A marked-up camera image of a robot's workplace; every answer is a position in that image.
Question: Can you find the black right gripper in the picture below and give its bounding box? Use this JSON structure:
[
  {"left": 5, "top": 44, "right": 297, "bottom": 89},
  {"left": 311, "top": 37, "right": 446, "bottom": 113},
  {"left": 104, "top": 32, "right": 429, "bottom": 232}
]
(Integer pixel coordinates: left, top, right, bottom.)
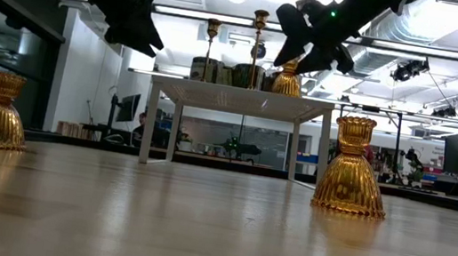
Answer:
[{"left": 268, "top": 0, "right": 378, "bottom": 84}]

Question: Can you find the medium brass candlestick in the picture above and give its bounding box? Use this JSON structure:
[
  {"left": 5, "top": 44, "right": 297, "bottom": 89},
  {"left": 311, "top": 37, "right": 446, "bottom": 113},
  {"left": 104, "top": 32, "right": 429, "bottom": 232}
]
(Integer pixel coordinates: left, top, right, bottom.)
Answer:
[{"left": 243, "top": 8, "right": 271, "bottom": 92}]

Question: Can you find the black ceiling spotlight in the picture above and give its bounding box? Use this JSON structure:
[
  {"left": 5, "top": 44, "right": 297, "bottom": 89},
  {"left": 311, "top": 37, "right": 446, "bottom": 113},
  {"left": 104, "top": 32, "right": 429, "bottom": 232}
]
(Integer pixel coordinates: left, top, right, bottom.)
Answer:
[
  {"left": 250, "top": 40, "right": 269, "bottom": 61},
  {"left": 390, "top": 55, "right": 431, "bottom": 87},
  {"left": 431, "top": 102, "right": 458, "bottom": 121}
]

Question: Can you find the long ceiling light bar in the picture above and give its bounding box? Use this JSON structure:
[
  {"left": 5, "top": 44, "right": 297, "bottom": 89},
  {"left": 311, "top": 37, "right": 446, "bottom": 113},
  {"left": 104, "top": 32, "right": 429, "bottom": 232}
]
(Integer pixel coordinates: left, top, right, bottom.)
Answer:
[{"left": 44, "top": 0, "right": 458, "bottom": 60}]

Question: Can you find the white perforated metal shelf riser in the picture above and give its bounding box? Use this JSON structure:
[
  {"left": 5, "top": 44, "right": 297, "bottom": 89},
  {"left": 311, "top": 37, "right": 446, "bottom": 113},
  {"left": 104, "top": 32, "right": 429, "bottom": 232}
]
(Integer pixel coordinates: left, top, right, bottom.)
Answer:
[{"left": 137, "top": 72, "right": 336, "bottom": 190}]

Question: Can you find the person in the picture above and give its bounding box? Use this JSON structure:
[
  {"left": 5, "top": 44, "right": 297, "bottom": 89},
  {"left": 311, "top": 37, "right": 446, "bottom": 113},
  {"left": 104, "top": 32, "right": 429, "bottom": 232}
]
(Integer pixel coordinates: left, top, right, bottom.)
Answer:
[{"left": 130, "top": 109, "right": 158, "bottom": 149}]

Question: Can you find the small wooden box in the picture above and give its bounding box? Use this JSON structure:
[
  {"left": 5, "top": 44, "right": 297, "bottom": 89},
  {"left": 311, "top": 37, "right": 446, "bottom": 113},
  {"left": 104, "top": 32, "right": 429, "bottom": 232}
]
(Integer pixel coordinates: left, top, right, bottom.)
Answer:
[{"left": 56, "top": 120, "right": 89, "bottom": 140}]

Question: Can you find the small background potted plant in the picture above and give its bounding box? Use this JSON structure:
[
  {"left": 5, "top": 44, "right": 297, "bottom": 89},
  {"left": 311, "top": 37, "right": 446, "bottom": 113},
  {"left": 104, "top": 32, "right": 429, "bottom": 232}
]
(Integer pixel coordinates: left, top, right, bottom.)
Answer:
[{"left": 175, "top": 132, "right": 194, "bottom": 153}]

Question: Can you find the silver ceiling air duct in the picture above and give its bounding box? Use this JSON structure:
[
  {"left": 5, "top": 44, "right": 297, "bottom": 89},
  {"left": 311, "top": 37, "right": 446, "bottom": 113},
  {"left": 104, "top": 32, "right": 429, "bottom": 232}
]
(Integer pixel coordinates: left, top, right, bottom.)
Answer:
[{"left": 301, "top": 0, "right": 458, "bottom": 105}]

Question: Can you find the black aluminium rig frame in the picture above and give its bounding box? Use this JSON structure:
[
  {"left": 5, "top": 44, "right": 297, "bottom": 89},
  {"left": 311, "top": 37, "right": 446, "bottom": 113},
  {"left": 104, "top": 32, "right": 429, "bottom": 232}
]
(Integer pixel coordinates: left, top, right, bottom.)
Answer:
[{"left": 20, "top": 128, "right": 458, "bottom": 215}]

